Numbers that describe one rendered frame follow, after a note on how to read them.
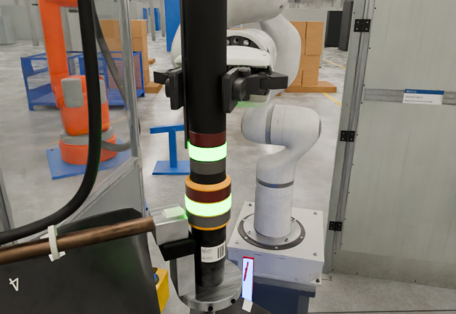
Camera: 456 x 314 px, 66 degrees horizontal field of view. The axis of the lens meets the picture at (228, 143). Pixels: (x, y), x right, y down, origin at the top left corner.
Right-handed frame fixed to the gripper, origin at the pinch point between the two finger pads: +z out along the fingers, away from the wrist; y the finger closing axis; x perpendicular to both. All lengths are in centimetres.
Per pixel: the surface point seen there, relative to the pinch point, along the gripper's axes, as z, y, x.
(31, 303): 3.4, 19.1, -24.0
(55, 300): 2.2, 17.0, -24.3
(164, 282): -38, 21, -58
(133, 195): -119, 70, -81
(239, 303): -24, 0, -46
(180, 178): -306, 110, -162
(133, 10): -958, 459, 23
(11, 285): 3.3, 21.2, -22.0
